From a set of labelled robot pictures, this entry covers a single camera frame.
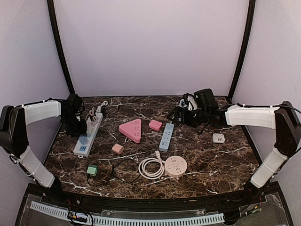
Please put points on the green usb charger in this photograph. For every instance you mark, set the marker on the green usb charger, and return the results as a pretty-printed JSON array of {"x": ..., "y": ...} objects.
[{"x": 92, "y": 170}]

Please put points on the black frame post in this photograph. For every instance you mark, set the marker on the black frame post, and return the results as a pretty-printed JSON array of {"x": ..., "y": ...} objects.
[
  {"x": 243, "y": 49},
  {"x": 59, "y": 46}
]

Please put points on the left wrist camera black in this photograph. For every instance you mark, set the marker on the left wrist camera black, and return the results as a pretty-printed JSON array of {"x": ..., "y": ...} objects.
[{"x": 74, "y": 103}]

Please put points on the pink triangular power strip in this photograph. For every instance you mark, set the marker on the pink triangular power strip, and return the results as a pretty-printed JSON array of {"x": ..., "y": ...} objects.
[{"x": 132, "y": 130}]

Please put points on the light blue power strip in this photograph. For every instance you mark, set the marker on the light blue power strip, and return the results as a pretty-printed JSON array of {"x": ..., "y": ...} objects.
[{"x": 166, "y": 137}]

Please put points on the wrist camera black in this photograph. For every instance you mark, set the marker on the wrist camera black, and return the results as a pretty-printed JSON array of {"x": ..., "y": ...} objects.
[
  {"x": 74, "y": 103},
  {"x": 205, "y": 100}
]

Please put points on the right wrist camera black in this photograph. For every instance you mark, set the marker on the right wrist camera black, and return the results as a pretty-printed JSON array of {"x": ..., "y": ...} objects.
[{"x": 205, "y": 100}]

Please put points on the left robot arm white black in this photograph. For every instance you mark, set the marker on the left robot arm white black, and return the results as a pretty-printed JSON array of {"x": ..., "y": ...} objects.
[{"x": 15, "y": 122}]

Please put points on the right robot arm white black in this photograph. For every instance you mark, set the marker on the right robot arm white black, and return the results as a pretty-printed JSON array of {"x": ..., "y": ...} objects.
[{"x": 276, "y": 125}]

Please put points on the white long power strip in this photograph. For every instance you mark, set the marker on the white long power strip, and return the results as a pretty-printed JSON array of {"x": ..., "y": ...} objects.
[{"x": 92, "y": 129}]

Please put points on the white plug adapter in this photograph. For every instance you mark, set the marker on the white plug adapter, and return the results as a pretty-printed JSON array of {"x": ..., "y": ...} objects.
[{"x": 218, "y": 138}]

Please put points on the left black frame post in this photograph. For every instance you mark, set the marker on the left black frame post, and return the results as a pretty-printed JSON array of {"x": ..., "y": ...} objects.
[{"x": 59, "y": 46}]

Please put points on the round pink power socket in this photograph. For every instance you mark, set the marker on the round pink power socket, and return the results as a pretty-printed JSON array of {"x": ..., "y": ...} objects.
[{"x": 175, "y": 166}]

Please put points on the right black frame post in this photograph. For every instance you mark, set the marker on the right black frame post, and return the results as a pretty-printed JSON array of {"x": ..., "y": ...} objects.
[{"x": 243, "y": 49}]

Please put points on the pink plug adapter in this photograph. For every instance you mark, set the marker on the pink plug adapter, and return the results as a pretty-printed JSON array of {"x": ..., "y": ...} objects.
[{"x": 155, "y": 125}]

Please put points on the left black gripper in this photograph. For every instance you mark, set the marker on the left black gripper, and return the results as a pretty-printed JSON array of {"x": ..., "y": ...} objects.
[{"x": 82, "y": 131}]

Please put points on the peach plug adapter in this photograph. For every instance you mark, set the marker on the peach plug adapter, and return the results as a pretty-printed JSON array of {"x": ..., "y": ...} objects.
[{"x": 117, "y": 148}]

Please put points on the white slotted cable duct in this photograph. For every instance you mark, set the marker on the white slotted cable duct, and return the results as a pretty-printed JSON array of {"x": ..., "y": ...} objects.
[{"x": 98, "y": 220}]

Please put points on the light blue plug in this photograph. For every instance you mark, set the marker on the light blue plug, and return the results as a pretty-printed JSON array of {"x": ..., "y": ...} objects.
[{"x": 83, "y": 139}]

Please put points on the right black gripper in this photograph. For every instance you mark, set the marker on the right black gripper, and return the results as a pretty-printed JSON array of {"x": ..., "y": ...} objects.
[{"x": 178, "y": 110}]

